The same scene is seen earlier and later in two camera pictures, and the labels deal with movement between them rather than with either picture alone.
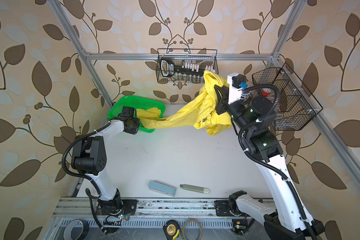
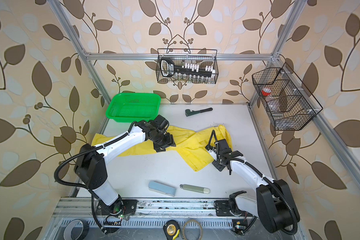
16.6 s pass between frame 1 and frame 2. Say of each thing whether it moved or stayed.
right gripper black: moved
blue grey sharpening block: stayed
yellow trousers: moved
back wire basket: stayed
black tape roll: stayed
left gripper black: moved
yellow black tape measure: stayed
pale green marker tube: stayed
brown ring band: stayed
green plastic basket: moved
